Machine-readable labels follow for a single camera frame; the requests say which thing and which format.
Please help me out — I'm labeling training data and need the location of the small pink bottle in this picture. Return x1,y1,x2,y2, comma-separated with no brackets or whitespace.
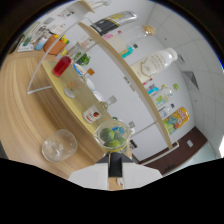
101,31,123,41

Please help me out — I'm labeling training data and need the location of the white tray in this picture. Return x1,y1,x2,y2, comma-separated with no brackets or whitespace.
16,42,35,54

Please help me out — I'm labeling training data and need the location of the blue and white bottle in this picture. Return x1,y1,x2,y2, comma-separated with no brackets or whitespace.
34,35,50,52

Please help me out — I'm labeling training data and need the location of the clear bottle orange cap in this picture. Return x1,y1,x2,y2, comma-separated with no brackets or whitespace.
63,67,96,100

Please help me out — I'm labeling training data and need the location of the yellow printed can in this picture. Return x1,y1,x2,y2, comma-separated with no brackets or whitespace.
162,106,191,136

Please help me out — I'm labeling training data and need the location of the large white bottle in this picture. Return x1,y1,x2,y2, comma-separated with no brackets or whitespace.
130,47,179,85

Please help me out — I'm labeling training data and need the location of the wooden wall shelf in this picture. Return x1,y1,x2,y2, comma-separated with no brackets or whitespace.
76,0,102,15

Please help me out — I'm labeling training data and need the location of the clear drinking glass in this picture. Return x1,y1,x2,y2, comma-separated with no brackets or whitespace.
41,128,79,164

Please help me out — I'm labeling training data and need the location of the green potted plant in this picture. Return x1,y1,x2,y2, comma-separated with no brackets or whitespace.
76,52,92,67

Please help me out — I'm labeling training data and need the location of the teal liquid bottle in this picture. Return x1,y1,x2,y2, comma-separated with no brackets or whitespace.
119,43,139,59

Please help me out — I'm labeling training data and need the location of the glass jar cork lid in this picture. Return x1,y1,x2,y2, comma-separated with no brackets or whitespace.
109,24,157,56

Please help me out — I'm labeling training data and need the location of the small clear bottle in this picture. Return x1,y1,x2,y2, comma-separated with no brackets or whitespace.
158,102,176,120

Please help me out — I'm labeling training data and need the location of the glass jar of limes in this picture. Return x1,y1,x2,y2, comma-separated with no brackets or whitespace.
92,120,132,154

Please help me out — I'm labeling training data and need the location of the light blue small bottle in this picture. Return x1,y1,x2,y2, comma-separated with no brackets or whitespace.
146,83,161,96

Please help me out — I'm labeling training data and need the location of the ceiling air vent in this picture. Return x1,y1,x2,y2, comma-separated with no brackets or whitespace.
182,70,201,91

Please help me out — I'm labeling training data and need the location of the clear bottle grey cap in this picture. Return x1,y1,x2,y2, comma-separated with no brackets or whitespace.
82,95,118,125

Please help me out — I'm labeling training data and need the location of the white frame wooden shelf rack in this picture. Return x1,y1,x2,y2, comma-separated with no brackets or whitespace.
26,16,181,167

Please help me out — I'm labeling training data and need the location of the red liquid bottle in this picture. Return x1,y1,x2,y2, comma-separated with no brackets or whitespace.
51,55,73,78

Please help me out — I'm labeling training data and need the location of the clear bottle green cap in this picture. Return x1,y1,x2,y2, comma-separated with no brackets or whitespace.
154,82,180,108

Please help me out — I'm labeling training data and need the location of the soda water can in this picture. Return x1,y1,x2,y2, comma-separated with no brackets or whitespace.
90,10,139,36

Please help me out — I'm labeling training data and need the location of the brown door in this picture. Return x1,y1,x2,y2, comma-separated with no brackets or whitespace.
139,125,210,177

